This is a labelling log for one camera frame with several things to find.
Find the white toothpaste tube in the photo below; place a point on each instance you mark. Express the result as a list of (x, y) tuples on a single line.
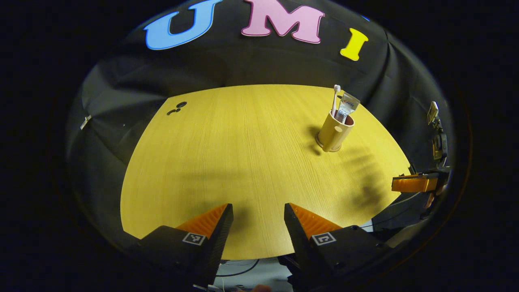
[(348, 104)]

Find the black backdrop cloth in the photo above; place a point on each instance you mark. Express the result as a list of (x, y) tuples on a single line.
[(243, 65)]

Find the beige cup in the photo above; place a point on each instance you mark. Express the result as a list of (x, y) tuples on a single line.
[(332, 134)]

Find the round cork coaster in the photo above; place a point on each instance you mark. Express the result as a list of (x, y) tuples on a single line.
[(317, 142)]

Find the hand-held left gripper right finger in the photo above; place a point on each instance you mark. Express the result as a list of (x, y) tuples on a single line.
[(298, 243)]

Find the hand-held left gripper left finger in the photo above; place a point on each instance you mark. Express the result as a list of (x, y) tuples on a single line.
[(221, 243)]

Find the white toothbrush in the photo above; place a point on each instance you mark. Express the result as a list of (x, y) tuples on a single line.
[(335, 95)]

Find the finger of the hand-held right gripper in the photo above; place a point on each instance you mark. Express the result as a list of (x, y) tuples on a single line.
[(413, 183)]

